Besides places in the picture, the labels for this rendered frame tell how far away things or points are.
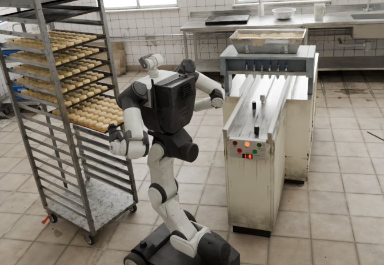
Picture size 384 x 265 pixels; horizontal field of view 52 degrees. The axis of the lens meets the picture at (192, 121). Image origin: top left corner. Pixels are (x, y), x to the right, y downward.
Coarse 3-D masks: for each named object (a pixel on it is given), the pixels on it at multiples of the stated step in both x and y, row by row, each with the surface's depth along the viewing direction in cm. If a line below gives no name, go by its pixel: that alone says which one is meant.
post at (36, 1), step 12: (36, 0) 218; (36, 12) 221; (48, 36) 228; (48, 48) 229; (48, 60) 233; (60, 96) 242; (60, 108) 246; (72, 144) 257; (72, 156) 261; (84, 192) 274; (84, 204) 278
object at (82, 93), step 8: (88, 88) 277; (96, 88) 278; (104, 88) 274; (32, 96) 276; (40, 96) 270; (48, 96) 269; (72, 96) 268; (80, 96) 263; (88, 96) 266; (72, 104) 257
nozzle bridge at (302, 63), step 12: (228, 48) 330; (300, 48) 312; (312, 48) 309; (228, 60) 319; (240, 60) 316; (252, 60) 313; (264, 60) 310; (276, 60) 306; (288, 60) 303; (300, 60) 300; (312, 60) 289; (228, 72) 318; (240, 72) 315; (252, 72) 312; (264, 72) 309; (276, 72) 305; (288, 72) 303; (300, 72) 300; (312, 72) 293; (228, 84) 330; (312, 84) 308
